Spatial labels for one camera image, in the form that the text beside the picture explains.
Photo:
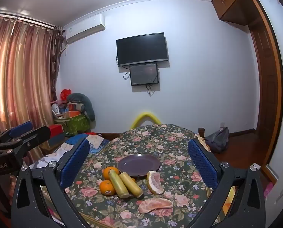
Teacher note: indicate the green bag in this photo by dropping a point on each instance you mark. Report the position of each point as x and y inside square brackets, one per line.
[77, 124]

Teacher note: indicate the grey bag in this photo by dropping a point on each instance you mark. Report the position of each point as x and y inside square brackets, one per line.
[218, 140]

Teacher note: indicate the red box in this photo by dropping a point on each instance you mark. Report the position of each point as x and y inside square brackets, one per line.
[56, 129]

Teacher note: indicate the red plastic bag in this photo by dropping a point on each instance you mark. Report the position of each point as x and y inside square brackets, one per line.
[65, 93]

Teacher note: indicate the wooden overhead cabinet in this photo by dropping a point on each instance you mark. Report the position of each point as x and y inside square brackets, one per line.
[229, 2]

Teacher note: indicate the blue patchwork quilt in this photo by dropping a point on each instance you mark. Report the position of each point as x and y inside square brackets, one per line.
[96, 142]

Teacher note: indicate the brown patterned curtain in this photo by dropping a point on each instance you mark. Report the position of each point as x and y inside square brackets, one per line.
[57, 64]

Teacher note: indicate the grey box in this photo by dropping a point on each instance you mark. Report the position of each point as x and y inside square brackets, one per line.
[57, 140]

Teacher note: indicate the peeled pink pomelo segment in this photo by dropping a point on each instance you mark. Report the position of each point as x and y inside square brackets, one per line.
[155, 205]

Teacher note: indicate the brown wooden door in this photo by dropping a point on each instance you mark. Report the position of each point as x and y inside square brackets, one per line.
[264, 87]

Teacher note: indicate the green-yellow corn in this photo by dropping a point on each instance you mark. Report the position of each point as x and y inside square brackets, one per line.
[119, 185]

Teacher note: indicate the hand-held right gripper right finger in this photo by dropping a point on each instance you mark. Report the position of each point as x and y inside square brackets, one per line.
[202, 164]

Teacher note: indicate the purple plate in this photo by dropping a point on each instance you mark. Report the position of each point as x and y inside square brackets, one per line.
[139, 163]

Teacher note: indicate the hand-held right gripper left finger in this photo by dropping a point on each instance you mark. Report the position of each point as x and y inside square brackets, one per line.
[75, 164]

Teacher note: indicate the small black monitor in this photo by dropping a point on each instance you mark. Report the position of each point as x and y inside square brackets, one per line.
[143, 74]

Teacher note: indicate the orange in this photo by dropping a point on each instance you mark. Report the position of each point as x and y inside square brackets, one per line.
[109, 172]
[106, 187]

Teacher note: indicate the orange box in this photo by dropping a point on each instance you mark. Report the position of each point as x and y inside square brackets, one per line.
[71, 114]

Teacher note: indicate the black wall television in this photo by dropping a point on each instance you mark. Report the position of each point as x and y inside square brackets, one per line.
[141, 48]

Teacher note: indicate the sugarcane piece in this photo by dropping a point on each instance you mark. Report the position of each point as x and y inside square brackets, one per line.
[130, 185]

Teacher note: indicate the floral cloth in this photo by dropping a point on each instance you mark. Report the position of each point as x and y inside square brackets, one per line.
[170, 147]

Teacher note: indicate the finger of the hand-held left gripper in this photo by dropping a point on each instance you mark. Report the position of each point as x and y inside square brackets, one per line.
[37, 135]
[21, 127]

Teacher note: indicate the white air conditioner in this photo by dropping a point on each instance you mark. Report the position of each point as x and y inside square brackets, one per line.
[84, 29]

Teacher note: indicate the pink striped curtain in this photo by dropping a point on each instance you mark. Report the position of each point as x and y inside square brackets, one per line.
[20, 76]

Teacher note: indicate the white paper sheets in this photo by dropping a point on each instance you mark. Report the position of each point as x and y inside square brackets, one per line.
[58, 153]

